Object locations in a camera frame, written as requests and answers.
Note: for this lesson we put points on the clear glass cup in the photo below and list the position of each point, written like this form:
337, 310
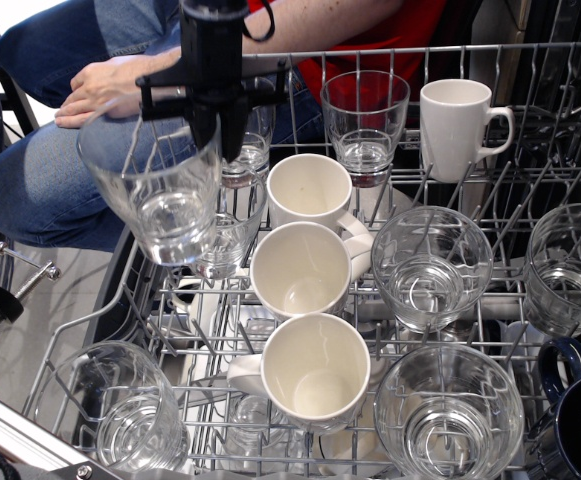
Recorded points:
156, 176

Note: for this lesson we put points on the clear glass front right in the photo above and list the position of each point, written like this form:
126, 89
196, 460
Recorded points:
449, 412

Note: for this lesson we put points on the clear glass front left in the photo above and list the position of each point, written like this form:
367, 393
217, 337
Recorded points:
113, 403

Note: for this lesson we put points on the tall white mug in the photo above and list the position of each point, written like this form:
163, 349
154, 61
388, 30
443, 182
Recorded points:
454, 114

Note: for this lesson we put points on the clear glass far right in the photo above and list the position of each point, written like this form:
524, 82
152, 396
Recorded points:
552, 273

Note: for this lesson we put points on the clear glass middle right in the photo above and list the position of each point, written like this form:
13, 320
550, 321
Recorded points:
430, 265

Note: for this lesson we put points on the white mug lower centre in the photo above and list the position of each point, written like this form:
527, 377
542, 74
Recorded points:
314, 368

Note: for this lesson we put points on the clear glass back left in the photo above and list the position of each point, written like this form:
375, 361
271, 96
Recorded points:
254, 154

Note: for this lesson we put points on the white mug middle centre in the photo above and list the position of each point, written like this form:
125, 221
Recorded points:
304, 267

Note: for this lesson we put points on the grey wire dishwasher rack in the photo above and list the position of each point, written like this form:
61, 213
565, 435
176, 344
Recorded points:
193, 326

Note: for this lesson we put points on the clear glass back centre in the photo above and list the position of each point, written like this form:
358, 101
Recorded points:
365, 114

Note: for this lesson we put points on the person's blue jeans legs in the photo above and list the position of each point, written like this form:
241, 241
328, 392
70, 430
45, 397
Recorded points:
47, 197

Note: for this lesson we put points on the red shirt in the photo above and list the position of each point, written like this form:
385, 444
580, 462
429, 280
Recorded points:
385, 47

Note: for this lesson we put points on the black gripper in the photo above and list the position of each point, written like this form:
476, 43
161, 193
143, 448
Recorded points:
212, 80

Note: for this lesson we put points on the clear glass behind gripper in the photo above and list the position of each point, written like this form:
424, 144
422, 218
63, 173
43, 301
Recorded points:
239, 208

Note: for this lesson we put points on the person's hand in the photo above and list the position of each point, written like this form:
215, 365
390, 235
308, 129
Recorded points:
98, 83

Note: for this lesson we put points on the dark blue mug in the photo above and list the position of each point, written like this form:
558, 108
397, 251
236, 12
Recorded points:
554, 450

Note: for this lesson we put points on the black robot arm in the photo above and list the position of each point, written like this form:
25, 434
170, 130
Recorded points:
212, 7

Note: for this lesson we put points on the person's forearm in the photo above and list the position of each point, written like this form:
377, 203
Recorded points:
301, 26

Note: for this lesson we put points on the white mug upper centre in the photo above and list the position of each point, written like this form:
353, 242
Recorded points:
313, 188

